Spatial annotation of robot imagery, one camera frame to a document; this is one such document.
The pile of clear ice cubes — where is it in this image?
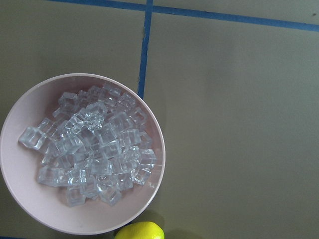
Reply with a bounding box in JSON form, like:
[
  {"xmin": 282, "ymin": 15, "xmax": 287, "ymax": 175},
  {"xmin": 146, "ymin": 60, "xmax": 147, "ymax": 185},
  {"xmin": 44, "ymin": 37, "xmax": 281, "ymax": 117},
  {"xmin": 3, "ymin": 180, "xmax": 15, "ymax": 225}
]
[{"xmin": 18, "ymin": 83, "xmax": 157, "ymax": 207}]

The pink bowl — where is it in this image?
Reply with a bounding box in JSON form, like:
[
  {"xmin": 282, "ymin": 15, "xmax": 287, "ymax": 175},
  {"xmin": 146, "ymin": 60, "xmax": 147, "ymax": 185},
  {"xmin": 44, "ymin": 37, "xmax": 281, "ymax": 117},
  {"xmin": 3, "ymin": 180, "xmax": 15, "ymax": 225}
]
[{"xmin": 0, "ymin": 73, "xmax": 165, "ymax": 235}]

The whole yellow lemon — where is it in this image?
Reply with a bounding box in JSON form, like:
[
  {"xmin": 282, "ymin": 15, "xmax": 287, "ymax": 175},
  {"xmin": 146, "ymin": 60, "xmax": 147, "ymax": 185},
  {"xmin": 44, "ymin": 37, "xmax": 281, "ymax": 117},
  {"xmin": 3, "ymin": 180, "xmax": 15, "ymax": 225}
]
[{"xmin": 115, "ymin": 221, "xmax": 165, "ymax": 239}]

